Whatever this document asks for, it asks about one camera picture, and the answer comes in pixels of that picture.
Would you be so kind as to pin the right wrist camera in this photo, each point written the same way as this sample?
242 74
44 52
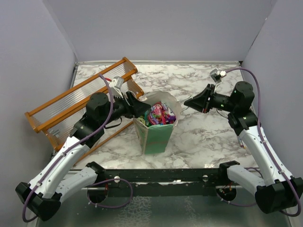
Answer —
217 75

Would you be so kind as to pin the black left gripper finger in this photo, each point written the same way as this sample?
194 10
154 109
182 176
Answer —
140 109
134 102

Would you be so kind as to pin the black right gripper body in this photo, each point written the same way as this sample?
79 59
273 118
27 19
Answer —
219 101

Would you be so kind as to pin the orange wooden rack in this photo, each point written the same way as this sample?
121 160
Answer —
57 117

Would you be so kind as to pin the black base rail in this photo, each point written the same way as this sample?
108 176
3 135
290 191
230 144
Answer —
161 182

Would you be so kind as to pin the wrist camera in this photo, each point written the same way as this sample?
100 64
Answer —
115 86
217 75

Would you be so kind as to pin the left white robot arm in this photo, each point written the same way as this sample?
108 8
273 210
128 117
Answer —
45 193

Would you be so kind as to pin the green snack packet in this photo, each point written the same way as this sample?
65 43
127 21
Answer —
143 120

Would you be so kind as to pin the pink purple snack packet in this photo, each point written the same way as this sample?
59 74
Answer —
159 114

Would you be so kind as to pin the green paper gift bag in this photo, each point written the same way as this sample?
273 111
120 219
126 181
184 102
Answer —
154 139

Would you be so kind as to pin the colourful pen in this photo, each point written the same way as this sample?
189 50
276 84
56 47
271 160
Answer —
241 144

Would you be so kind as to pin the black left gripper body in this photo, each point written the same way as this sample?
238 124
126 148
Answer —
121 108

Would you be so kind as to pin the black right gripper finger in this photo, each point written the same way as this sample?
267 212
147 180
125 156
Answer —
201 107
203 96

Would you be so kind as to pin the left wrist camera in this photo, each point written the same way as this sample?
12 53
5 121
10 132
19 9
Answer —
115 86

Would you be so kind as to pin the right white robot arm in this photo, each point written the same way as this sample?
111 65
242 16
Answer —
277 189

